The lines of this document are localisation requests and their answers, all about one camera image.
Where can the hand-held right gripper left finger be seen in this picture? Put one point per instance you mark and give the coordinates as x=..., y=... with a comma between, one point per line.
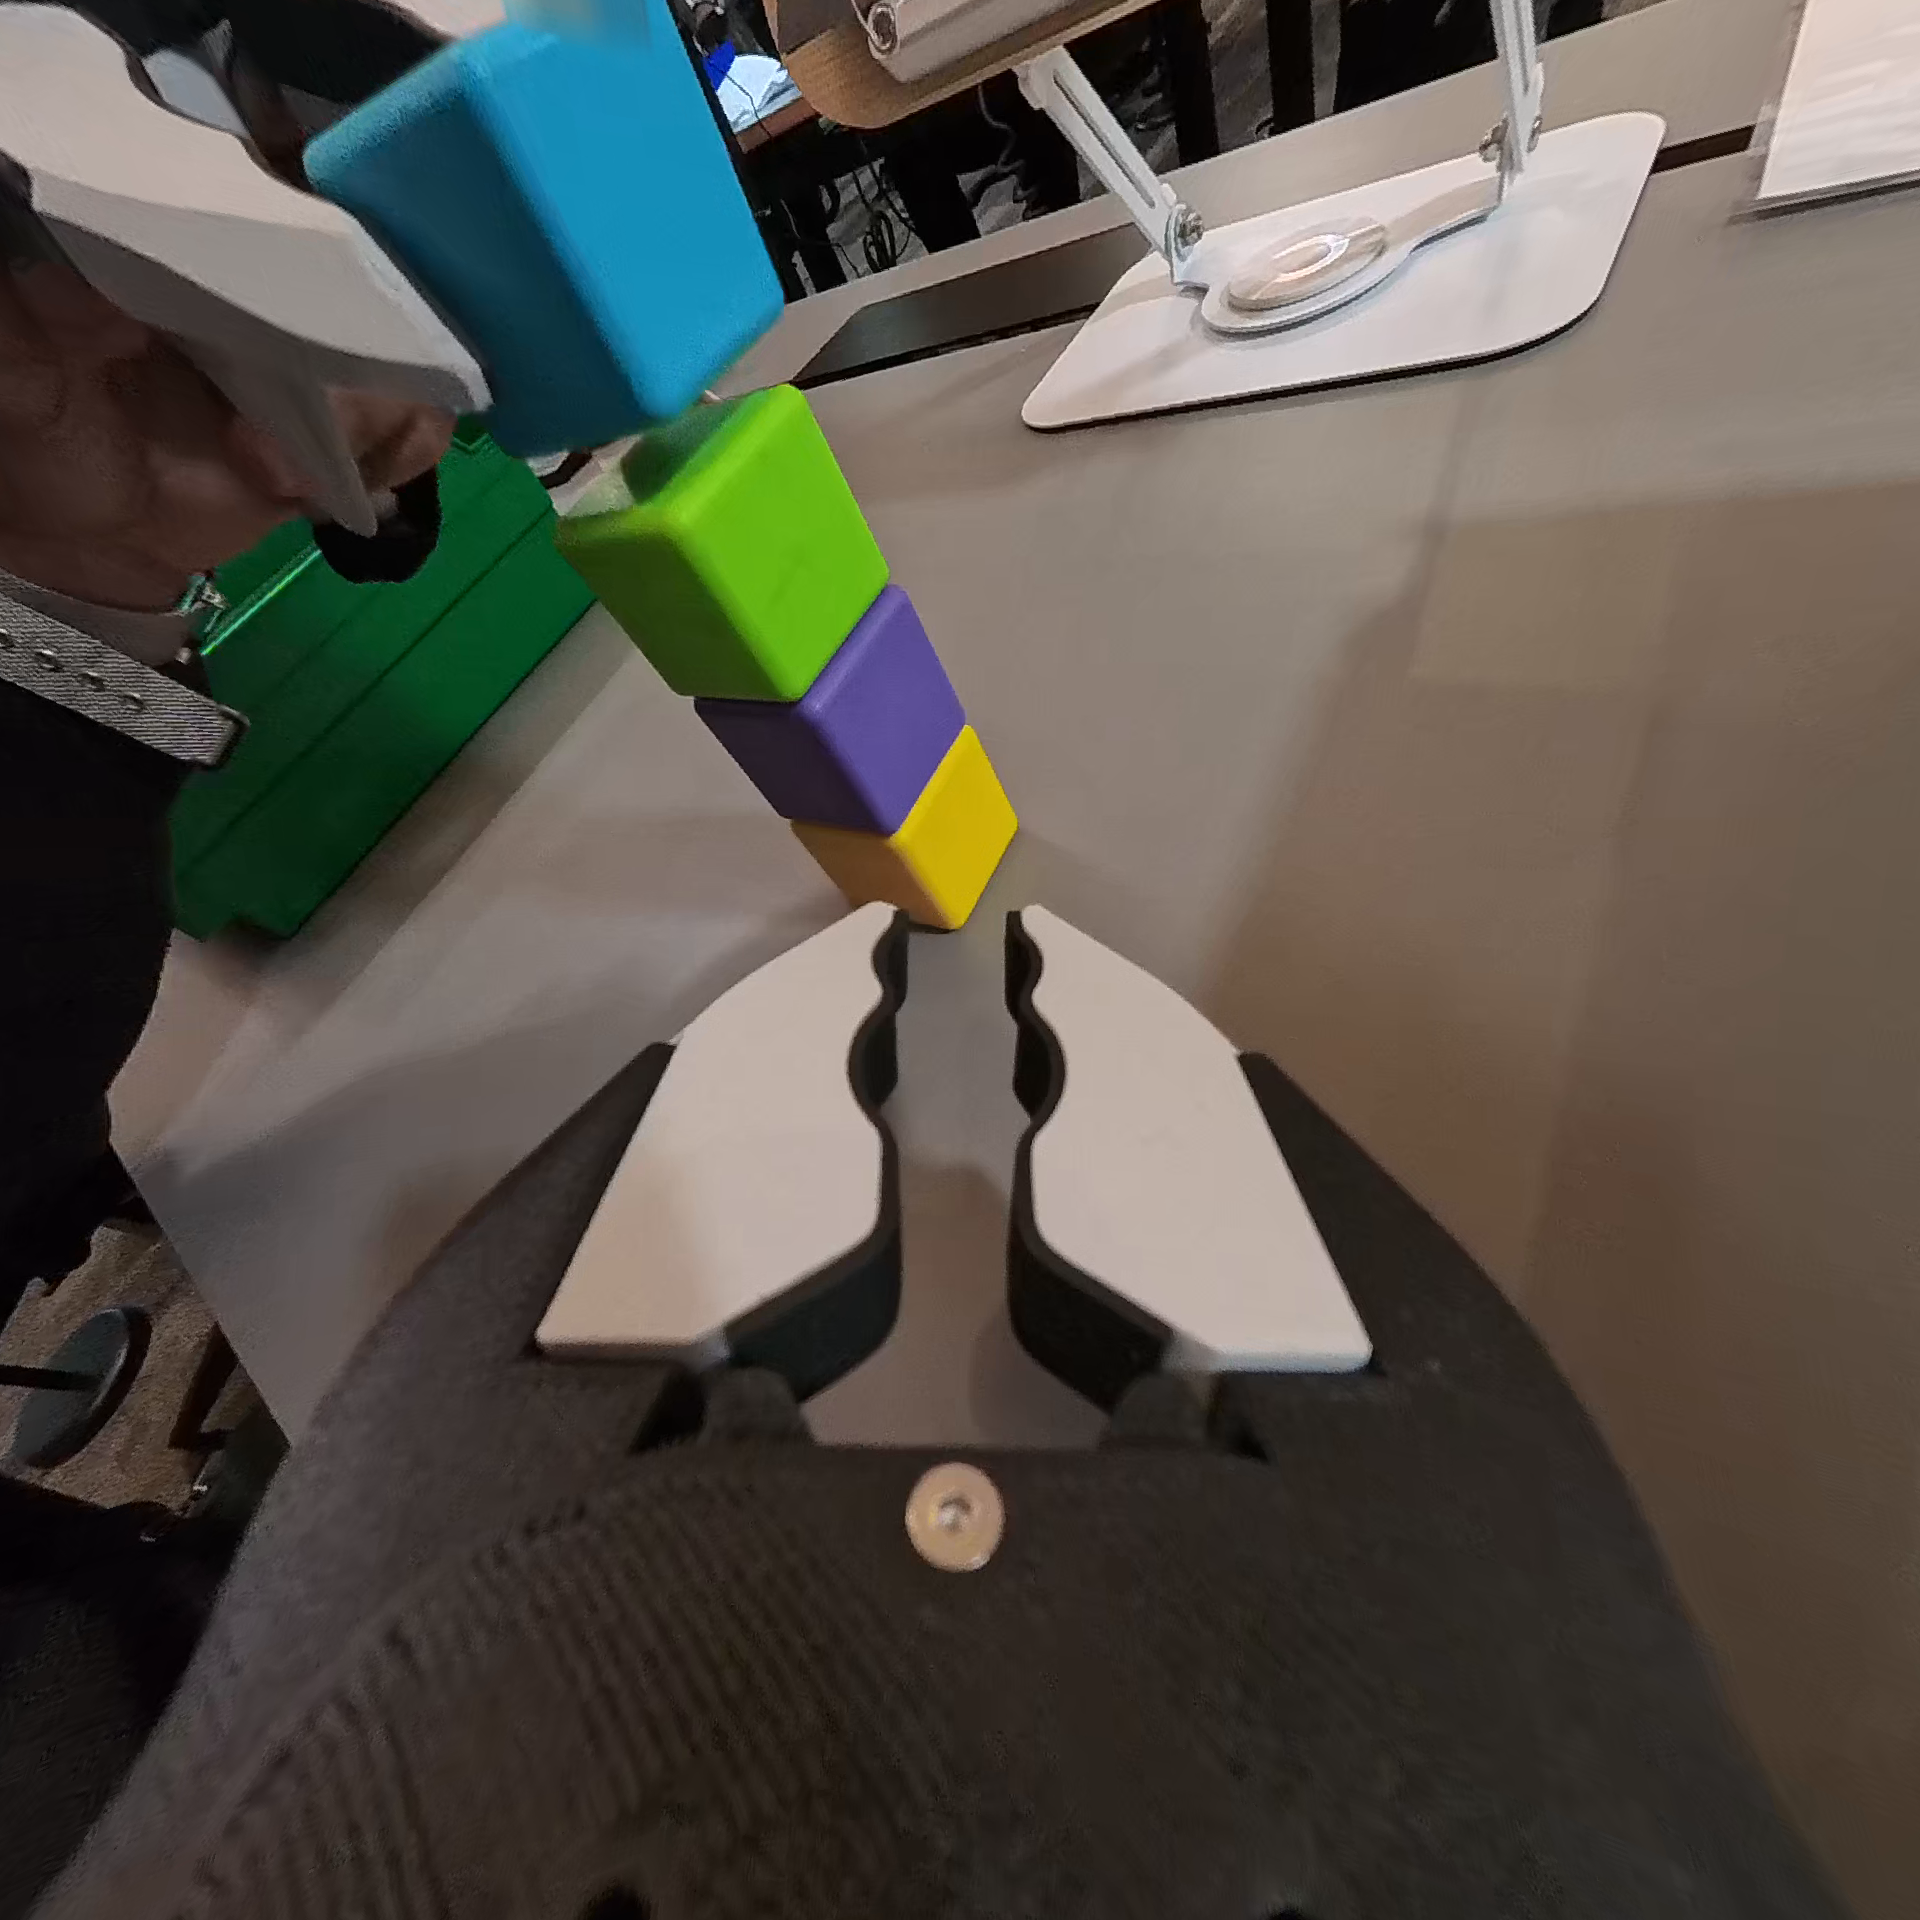
x=720, y=1184

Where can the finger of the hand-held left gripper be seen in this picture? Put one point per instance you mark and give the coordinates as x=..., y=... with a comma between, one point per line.
x=225, y=254
x=60, y=38

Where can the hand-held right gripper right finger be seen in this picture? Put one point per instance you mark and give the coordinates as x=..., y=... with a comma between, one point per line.
x=1185, y=1201

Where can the green plastic bin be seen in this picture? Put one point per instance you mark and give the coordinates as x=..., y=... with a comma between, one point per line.
x=346, y=721

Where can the blue cube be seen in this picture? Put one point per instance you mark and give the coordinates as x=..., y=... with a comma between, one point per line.
x=570, y=225

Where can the yellow cube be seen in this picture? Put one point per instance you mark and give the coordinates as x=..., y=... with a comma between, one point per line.
x=944, y=840

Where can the lime green cube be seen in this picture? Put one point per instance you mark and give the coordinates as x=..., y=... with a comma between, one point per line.
x=734, y=555

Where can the purple cube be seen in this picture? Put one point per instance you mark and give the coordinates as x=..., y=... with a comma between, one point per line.
x=856, y=735

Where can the person's left forearm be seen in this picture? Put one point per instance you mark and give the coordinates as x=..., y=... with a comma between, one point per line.
x=76, y=974

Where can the black desk mat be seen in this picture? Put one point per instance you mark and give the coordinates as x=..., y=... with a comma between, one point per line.
x=930, y=322

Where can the person's left hand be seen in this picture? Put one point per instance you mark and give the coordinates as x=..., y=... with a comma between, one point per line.
x=105, y=435

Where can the black office chair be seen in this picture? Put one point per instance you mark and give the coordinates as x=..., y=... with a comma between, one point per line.
x=76, y=1381

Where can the person's dark clothed body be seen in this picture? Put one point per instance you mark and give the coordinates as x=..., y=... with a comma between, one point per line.
x=90, y=1725

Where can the document stand with white base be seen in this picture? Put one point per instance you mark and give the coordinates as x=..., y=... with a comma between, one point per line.
x=1500, y=254

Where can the laminated paper sheet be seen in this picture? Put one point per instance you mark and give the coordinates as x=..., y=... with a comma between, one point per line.
x=1844, y=105

